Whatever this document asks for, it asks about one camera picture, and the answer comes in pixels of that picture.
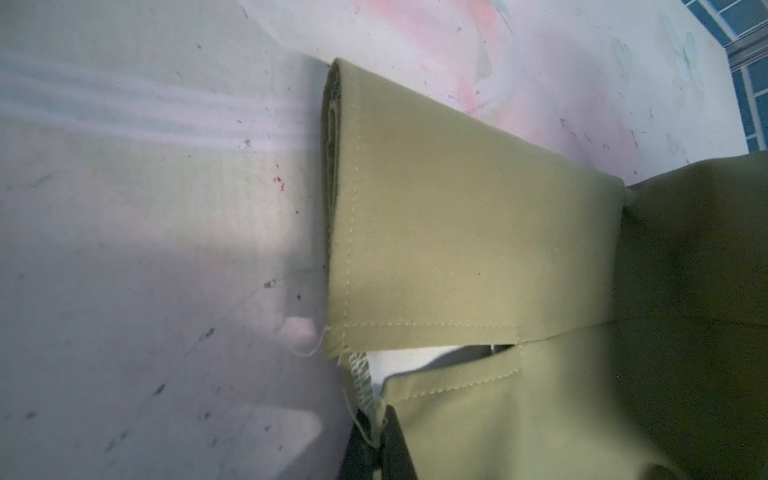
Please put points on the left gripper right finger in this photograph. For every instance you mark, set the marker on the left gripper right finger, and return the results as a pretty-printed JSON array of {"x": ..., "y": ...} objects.
[{"x": 395, "y": 460}]

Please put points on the right aluminium corner post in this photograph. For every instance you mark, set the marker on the right aluminium corner post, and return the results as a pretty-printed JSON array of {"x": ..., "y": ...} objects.
[{"x": 747, "y": 50}]

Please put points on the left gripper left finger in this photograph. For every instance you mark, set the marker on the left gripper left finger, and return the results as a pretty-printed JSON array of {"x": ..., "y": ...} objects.
[{"x": 361, "y": 461}]

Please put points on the olive green skirt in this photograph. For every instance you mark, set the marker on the olive green skirt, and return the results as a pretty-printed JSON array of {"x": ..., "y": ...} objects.
[{"x": 529, "y": 317}]

